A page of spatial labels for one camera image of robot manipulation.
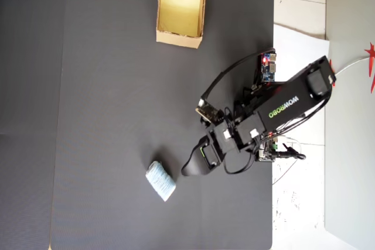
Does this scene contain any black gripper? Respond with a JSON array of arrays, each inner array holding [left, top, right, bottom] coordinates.
[[180, 121, 240, 177]]

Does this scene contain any open cardboard box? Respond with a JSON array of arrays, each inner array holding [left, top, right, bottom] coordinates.
[[155, 0, 209, 49]]

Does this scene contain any motor controller board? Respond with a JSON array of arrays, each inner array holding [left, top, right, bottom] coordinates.
[[254, 135, 282, 163]]

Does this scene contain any black barrel power plug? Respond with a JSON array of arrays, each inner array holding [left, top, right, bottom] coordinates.
[[271, 143, 307, 162]]

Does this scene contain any black textured mat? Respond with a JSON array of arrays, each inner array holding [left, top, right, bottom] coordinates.
[[50, 0, 275, 250]]

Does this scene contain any white paper sheet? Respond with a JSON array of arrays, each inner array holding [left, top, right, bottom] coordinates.
[[272, 23, 331, 145]]

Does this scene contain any light grey board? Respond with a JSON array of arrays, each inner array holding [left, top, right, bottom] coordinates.
[[323, 38, 375, 250]]

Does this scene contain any red paper star decoration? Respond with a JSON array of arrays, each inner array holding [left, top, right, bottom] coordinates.
[[328, 59, 337, 87], [364, 42, 375, 94]]

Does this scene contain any black servo cable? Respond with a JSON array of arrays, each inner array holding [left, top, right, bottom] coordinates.
[[221, 155, 256, 175]]

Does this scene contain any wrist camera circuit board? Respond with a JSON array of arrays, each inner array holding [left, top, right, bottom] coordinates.
[[195, 99, 227, 125]]

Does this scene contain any black camera cable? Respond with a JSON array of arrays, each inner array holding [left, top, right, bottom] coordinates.
[[200, 47, 276, 101]]

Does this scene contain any thin pale wire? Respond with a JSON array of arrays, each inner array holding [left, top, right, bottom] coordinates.
[[272, 160, 296, 186]]

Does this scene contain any thin white cable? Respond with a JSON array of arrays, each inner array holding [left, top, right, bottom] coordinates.
[[335, 56, 370, 75]]

